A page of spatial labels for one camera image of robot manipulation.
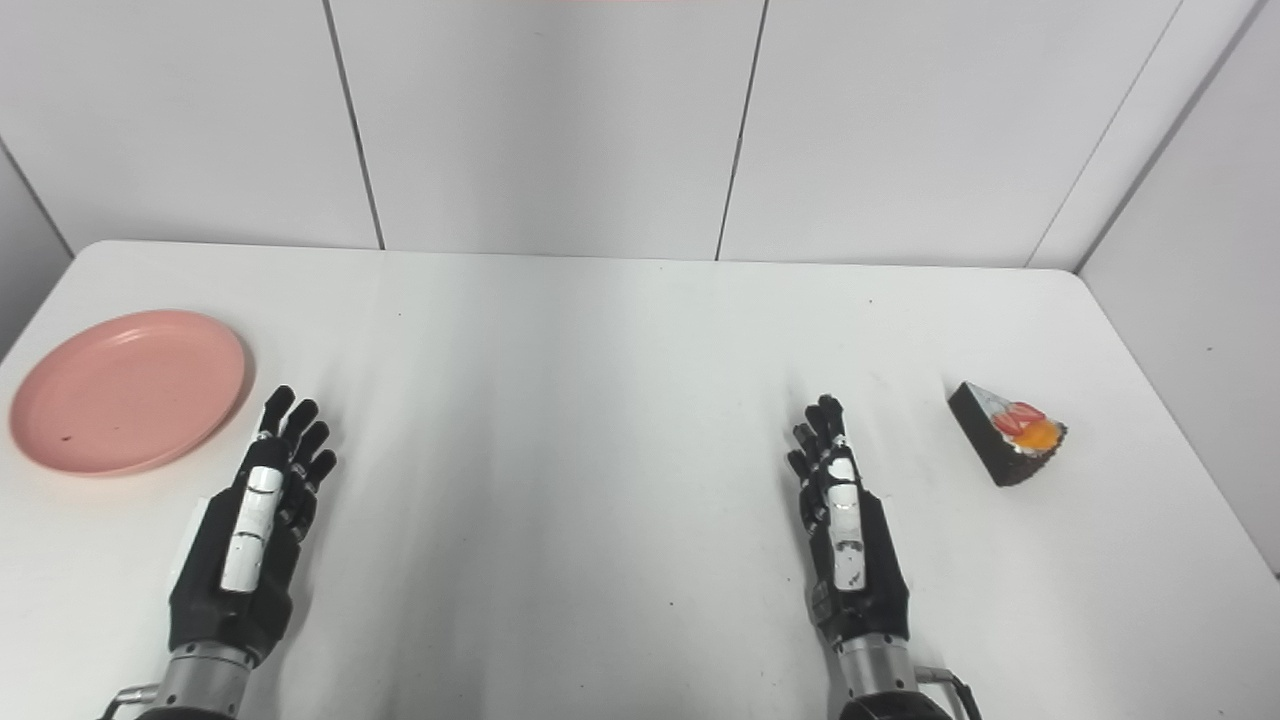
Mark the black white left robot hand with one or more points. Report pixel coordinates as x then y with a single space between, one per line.
245 540

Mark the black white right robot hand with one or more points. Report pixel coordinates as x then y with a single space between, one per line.
850 560

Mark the chocolate cake slice with fruit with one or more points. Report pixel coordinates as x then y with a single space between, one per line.
1000 450

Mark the pink round plate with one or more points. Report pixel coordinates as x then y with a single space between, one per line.
125 392

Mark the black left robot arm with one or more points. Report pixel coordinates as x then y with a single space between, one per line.
205 685

